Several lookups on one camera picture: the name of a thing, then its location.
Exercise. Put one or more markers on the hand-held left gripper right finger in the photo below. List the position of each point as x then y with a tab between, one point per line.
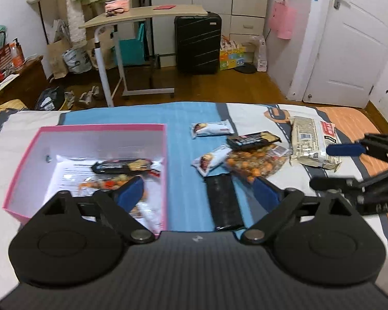
265	192

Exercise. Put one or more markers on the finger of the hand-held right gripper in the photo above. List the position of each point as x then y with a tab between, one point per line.
329	184
344	150

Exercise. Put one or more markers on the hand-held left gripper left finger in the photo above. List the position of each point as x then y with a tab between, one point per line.
131	193

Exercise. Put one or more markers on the clear peanut snack bag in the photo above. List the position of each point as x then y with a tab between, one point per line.
258	163
110	184

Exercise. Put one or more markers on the black cracker packet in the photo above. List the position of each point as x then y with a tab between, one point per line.
253	139
123	166

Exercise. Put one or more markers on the white snack bar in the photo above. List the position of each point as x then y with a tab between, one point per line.
150	216
211	128
210	160

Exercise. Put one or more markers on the beige instant noodle packet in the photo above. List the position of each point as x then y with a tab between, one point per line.
312	142

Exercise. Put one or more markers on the pink cardboard box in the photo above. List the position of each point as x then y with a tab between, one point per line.
29	180

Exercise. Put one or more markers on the white door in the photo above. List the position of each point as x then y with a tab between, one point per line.
352	48

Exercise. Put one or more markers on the pair of shoes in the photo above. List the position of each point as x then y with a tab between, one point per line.
84	98

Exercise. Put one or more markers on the black bag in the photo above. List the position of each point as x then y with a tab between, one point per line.
50	100

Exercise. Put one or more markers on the dark round mat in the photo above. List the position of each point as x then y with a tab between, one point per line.
245	69

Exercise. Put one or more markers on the white plastic bag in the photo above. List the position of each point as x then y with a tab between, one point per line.
260	55

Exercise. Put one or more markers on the colourful gift box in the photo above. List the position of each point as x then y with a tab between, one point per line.
232	58

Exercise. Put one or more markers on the brown paper bag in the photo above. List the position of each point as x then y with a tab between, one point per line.
56	59
103	55

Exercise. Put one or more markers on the pink hanging bag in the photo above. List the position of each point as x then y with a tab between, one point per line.
282	21

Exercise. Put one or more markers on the teal bag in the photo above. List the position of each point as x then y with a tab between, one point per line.
131	50

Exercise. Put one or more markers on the white printed bag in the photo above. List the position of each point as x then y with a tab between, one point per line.
76	59

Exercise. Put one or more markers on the yellow pillow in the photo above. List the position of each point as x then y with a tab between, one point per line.
6	106

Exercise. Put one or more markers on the wooden dresser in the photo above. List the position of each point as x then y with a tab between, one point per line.
26	77

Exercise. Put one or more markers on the black suitcase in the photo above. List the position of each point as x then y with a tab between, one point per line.
197	43

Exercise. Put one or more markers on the wooden rolling table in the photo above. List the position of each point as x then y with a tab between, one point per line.
142	14

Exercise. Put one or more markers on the red gift bag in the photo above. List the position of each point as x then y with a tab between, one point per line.
8	56

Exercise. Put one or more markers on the pink tissue box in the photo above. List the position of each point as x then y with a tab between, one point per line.
117	5

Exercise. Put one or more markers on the red booklet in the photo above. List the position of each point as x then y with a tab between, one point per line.
164	7

